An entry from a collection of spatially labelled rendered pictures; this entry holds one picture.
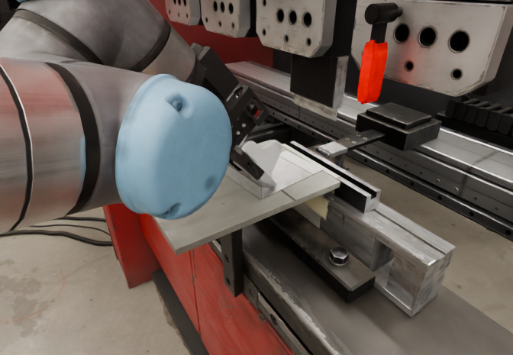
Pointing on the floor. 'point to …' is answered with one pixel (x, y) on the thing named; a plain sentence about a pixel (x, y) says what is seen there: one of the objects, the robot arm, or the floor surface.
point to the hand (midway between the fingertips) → (253, 177)
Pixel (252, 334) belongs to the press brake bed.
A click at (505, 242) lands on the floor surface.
